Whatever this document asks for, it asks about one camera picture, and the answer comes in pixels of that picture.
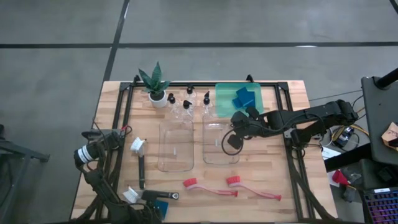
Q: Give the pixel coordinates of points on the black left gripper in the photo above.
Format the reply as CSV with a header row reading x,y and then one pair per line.
x,y
136,214

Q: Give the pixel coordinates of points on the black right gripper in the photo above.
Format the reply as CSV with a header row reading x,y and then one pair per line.
x,y
255,126

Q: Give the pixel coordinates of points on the red dish brush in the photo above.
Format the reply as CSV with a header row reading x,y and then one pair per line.
x,y
233,180
190,182

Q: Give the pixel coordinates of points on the clear plastic storage bin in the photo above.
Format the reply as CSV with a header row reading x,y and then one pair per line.
x,y
214,155
175,161

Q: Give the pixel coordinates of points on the clear pump bottle black top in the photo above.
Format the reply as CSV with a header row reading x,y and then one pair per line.
x,y
186,104
170,99
189,90
206,99

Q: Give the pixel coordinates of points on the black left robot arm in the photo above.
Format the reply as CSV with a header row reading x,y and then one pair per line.
x,y
99,183

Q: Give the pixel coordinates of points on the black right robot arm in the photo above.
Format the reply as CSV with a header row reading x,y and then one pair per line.
x,y
323,112

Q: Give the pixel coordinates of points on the translucent green plastic tray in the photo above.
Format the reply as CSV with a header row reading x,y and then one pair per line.
x,y
224,96

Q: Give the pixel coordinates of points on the green plant in white pot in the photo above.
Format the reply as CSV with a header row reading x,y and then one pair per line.
x,y
158,99

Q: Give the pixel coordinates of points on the white paper sheet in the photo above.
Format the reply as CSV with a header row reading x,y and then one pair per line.
x,y
331,153

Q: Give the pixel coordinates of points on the black power supply box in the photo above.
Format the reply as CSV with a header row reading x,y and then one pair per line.
x,y
343,138

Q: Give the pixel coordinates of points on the small red object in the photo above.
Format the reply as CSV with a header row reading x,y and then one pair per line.
x,y
339,178

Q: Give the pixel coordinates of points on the black floor beam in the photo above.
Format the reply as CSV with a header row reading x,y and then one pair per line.
x,y
348,158

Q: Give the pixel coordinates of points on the dark grey cart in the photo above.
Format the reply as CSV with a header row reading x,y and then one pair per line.
x,y
379,118

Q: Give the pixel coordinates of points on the dark grey stand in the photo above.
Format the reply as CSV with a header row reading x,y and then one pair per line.
x,y
18,161

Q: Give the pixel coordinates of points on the black pole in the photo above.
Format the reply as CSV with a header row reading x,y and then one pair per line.
x,y
387,80

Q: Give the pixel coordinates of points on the brown cardboard piece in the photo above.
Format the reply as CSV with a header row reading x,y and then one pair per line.
x,y
392,133

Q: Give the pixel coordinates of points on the blue-lit keyboard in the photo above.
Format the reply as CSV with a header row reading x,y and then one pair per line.
x,y
382,207

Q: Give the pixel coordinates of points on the black metal table frame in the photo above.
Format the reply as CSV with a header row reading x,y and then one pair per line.
x,y
178,84

